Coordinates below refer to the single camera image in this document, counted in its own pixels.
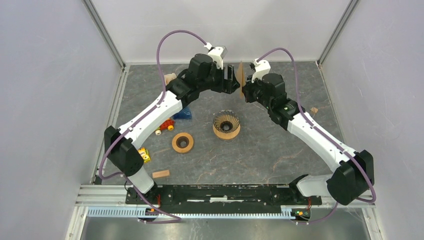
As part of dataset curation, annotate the wooden dripper ring holder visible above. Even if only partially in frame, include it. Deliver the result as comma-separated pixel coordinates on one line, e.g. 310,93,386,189
171,132,194,154

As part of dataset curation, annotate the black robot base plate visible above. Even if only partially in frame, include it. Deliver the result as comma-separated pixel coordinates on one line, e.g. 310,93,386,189
144,184,322,214

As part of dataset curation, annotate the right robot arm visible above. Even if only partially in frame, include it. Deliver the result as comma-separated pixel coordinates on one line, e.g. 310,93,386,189
242,73,375,206

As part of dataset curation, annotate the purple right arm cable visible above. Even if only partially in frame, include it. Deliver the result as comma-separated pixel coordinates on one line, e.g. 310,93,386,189
256,47,378,226

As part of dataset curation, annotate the glass dripper with wooden collar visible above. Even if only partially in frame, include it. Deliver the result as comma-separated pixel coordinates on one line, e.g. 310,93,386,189
212,110,241,141

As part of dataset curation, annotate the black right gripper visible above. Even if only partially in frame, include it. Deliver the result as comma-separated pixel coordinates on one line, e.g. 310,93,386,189
241,73,273,110

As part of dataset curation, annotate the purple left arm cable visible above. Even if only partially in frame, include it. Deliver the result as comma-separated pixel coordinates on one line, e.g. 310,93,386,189
98,29,213,225

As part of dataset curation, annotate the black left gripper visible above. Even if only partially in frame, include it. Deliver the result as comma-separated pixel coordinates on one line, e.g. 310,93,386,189
198,62,240,94

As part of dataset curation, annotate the yellow green toy block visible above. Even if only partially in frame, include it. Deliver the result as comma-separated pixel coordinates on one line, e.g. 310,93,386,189
138,147,151,163

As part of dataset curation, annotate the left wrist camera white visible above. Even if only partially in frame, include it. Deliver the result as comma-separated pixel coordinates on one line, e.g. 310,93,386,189
204,42,228,70

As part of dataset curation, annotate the blue plastic dripper cone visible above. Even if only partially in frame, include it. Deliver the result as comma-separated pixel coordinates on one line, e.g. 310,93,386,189
172,106,192,120

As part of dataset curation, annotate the orange coffee filter box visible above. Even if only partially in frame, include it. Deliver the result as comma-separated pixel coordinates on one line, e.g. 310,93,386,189
164,73,177,85

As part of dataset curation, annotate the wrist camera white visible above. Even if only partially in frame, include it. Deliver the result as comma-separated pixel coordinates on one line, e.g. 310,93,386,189
204,42,228,70
251,58,271,83

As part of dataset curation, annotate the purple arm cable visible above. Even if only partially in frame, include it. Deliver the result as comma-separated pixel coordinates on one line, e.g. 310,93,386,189
256,47,378,226
98,29,213,225

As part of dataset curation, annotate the brown paper coffee filter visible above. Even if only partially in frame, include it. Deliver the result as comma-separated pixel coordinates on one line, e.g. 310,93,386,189
236,61,246,100

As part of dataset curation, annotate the wooden rectangular block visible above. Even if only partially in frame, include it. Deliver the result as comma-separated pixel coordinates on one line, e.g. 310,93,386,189
152,169,171,179

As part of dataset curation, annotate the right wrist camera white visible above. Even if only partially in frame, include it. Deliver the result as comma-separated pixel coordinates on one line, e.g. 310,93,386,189
251,58,271,83

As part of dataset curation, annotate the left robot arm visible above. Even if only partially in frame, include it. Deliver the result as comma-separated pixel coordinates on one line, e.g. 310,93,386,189
104,53,240,204

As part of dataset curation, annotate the slotted aluminium rail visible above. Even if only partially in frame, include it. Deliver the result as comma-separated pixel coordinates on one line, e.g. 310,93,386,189
86,206,294,220

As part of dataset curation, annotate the red toy brick car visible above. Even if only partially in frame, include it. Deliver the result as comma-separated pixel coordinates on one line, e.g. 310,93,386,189
154,118,175,136

